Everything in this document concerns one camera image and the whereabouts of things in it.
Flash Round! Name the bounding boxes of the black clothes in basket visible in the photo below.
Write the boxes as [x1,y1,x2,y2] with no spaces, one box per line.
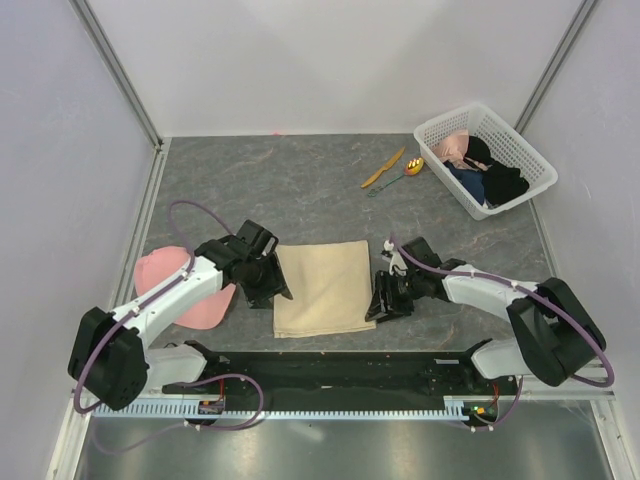
[464,136,530,206]

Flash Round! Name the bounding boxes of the colourful spoon green handle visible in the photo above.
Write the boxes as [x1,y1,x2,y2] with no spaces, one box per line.
[367,157,425,197]

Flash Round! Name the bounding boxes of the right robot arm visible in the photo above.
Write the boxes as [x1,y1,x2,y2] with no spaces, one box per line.
[366,237,615,394]

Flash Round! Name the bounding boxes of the right aluminium frame post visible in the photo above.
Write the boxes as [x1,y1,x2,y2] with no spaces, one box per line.
[514,0,600,134]

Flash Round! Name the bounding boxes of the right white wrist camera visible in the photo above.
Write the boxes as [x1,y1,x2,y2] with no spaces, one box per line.
[381,240,407,277]

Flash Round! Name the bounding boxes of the yellow plastic knife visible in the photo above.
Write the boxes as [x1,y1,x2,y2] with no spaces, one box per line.
[360,147,406,189]

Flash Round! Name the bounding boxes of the white plastic basket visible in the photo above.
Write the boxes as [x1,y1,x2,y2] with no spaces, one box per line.
[414,104,558,220]

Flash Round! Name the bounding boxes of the white slotted cable duct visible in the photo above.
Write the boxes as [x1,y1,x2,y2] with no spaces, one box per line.
[93,396,478,421]

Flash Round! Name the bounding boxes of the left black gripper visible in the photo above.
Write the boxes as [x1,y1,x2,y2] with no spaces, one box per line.
[240,251,292,310]

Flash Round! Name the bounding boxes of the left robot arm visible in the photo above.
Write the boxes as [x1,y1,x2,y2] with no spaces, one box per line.
[67,220,292,410]

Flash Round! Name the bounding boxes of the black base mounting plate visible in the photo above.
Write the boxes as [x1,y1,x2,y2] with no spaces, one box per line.
[161,351,517,401]

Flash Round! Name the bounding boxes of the pink cloth in basket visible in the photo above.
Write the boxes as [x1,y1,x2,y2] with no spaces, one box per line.
[432,130,469,164]

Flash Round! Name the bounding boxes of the aluminium front rail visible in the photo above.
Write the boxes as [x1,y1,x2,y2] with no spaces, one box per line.
[69,355,617,401]

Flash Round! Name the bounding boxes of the pink baseball cap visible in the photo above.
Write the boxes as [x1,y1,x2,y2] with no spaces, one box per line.
[133,246,236,330]

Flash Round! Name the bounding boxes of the left aluminium frame post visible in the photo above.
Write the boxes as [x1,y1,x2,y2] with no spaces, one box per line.
[69,0,164,151]

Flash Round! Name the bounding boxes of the navy cloth in basket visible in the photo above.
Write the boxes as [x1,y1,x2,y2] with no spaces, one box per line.
[444,162,485,205]

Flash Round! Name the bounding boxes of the aluminium frame post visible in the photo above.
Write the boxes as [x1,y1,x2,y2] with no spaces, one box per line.
[514,0,600,134]
[69,0,164,151]

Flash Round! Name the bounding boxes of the beige cloth napkin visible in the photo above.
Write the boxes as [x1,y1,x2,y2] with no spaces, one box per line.
[273,240,376,338]

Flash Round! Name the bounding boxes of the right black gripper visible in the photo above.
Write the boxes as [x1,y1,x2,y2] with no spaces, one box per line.
[364,269,424,323]

